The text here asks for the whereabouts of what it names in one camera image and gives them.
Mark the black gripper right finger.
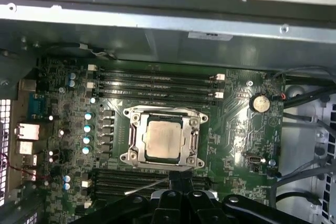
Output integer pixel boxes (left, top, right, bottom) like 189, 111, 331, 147
181, 171, 290, 224

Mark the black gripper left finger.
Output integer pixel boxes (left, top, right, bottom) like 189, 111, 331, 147
65, 171, 184, 224

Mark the thin metal locking lever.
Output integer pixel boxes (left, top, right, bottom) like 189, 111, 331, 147
124, 177, 171, 196
128, 106, 202, 116

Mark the silver CPU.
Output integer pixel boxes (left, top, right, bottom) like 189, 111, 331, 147
142, 120, 184, 161

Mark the black RAM slot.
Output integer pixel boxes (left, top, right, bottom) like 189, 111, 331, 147
93, 185, 169, 195
98, 74, 226, 83
98, 90, 225, 100
93, 193, 148, 204
86, 82, 219, 91
93, 169, 211, 179
81, 178, 211, 188
88, 64, 220, 76

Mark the CPU socket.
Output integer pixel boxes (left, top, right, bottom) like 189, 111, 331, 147
119, 105, 211, 172

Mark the internal USB connector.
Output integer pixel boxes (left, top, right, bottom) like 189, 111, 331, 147
245, 153, 265, 166

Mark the green motherboard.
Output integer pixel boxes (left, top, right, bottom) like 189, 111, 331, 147
15, 56, 287, 224

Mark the round coin cell battery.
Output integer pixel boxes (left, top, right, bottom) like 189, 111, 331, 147
248, 92, 271, 114

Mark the silver USB port block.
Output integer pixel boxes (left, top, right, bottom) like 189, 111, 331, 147
15, 140, 35, 155

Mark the silver ethernet port block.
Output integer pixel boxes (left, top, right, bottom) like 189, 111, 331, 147
15, 123, 40, 141

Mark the blue serial port connector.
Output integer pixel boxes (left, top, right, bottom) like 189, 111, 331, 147
33, 93, 57, 120

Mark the silver barcode sticker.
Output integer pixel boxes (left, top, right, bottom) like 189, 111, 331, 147
188, 31, 233, 42

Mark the black open PC case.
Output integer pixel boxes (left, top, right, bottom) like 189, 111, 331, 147
0, 0, 336, 224

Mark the grey cable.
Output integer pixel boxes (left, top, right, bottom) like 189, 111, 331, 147
269, 155, 336, 209

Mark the black wire harness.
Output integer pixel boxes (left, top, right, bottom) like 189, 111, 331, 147
282, 84, 336, 130

